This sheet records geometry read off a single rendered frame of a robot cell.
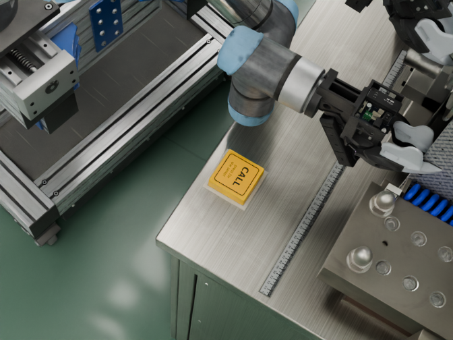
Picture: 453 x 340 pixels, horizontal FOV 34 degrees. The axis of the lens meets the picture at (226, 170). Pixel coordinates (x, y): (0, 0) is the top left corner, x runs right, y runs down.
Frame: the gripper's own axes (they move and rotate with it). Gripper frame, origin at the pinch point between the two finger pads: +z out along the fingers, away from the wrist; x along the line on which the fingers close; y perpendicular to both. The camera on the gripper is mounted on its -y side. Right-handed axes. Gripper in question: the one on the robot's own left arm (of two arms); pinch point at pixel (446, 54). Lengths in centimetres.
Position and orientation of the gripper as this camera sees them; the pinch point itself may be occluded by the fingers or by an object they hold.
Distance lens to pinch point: 102.9
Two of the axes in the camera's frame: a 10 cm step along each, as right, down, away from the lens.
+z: 6.1, 6.3, 4.8
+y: 6.0, 0.1, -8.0
